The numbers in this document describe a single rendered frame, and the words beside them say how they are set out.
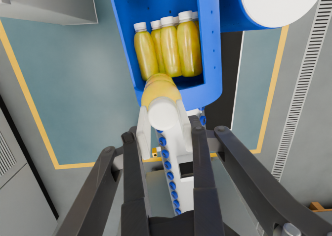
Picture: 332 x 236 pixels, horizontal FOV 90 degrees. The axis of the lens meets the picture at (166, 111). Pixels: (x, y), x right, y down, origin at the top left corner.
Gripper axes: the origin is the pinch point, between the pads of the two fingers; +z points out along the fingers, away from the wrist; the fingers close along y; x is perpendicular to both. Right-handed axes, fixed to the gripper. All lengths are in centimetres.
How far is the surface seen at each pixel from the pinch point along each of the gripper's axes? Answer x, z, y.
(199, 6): 13.3, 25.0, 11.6
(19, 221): -135, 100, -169
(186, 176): -50, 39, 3
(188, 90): -4.5, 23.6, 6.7
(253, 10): 11, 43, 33
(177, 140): -40, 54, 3
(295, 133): -125, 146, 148
